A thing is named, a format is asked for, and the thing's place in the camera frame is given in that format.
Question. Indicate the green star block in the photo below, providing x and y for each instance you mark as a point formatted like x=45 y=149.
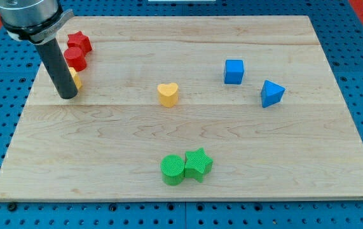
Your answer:
x=197 y=164

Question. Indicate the red star block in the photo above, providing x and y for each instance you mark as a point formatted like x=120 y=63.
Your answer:
x=81 y=41

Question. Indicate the yellow heart block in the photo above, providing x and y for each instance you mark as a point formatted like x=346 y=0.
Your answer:
x=168 y=94

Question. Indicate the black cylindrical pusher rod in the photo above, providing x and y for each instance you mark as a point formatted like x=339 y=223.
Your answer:
x=57 y=68

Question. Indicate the red cylinder block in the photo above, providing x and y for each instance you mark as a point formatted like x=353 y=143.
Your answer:
x=75 y=58

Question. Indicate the yellow hexagon block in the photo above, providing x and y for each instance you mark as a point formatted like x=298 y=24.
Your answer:
x=75 y=77

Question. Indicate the blue cube block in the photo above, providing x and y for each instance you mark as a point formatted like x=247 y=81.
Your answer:
x=233 y=71

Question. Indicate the wooden board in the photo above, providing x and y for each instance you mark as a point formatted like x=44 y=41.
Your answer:
x=107 y=143

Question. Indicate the blue triangle block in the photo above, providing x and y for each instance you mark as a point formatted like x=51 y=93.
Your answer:
x=271 y=93

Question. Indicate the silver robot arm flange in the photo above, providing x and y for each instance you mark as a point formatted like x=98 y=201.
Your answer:
x=35 y=21

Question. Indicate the green cylinder block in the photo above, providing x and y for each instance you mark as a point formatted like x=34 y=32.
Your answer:
x=172 y=170

